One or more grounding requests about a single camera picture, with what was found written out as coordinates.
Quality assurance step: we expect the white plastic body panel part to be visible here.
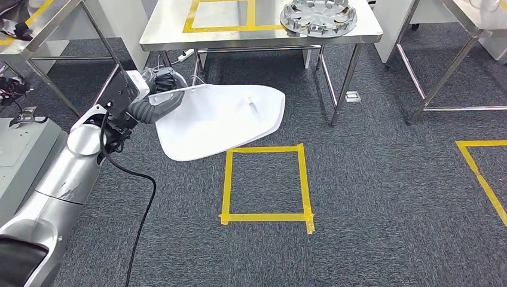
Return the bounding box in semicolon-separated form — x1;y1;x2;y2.
148;84;287;163

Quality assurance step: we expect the yellow table tape strip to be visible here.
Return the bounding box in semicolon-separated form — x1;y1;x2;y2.
0;0;55;46

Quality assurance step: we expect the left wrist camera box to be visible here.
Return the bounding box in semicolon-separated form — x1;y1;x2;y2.
94;70;151;130

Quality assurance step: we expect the black metal bracket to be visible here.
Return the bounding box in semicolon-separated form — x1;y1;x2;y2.
8;106;49;129

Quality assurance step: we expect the black wired device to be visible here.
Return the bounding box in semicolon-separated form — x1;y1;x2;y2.
0;76;32;107

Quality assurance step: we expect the silver wheel cover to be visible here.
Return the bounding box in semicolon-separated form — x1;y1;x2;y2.
280;0;358;39

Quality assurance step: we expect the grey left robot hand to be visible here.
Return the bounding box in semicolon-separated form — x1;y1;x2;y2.
144;66;187;124

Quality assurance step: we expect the stainless steel table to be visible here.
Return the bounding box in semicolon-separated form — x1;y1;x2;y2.
0;0;124;120
384;0;507;126
139;0;384;127

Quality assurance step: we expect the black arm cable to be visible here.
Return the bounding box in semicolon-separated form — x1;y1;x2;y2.
99;112;157;287

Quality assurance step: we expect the yellow table tape square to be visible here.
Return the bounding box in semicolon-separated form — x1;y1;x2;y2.
182;0;286;33

